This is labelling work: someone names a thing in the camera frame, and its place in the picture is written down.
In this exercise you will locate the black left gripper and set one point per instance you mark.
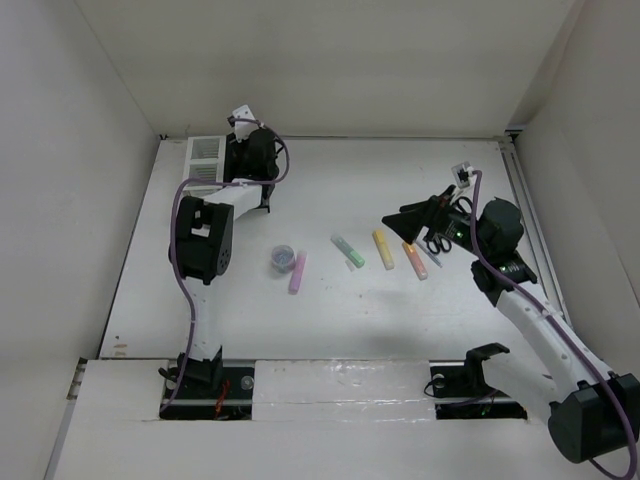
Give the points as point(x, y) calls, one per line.
point(238, 146)

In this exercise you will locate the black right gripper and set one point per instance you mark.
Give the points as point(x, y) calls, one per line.
point(429, 213)

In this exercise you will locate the blue pen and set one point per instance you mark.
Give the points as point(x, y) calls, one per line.
point(424, 247)

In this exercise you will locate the green highlighter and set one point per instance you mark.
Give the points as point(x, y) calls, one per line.
point(348, 251)

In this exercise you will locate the purple highlighter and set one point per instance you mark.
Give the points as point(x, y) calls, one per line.
point(297, 273)

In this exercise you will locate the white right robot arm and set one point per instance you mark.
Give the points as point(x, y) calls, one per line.
point(588, 409)

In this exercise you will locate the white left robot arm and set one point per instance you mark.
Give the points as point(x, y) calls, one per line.
point(201, 234)

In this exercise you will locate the orange highlighter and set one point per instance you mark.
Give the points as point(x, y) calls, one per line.
point(415, 261)

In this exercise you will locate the yellow highlighter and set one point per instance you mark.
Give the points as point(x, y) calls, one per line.
point(383, 249)

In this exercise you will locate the white slatted pen holder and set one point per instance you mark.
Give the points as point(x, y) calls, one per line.
point(204, 161)

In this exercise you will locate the paper clip tub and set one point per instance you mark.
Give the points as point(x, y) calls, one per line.
point(283, 259)

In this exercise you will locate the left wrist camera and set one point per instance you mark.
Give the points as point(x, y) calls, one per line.
point(243, 122)

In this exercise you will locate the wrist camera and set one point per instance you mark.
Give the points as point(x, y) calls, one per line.
point(464, 179)
point(243, 122)

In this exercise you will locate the black handled scissors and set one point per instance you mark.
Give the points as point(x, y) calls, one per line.
point(436, 244)

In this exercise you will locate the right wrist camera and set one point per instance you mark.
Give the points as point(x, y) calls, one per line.
point(464, 179)

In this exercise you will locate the aluminium rail right side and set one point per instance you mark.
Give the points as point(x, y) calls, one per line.
point(539, 257)

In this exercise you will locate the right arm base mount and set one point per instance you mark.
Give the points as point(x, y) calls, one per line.
point(461, 393)

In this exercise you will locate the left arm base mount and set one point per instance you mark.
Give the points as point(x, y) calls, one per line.
point(215, 390)

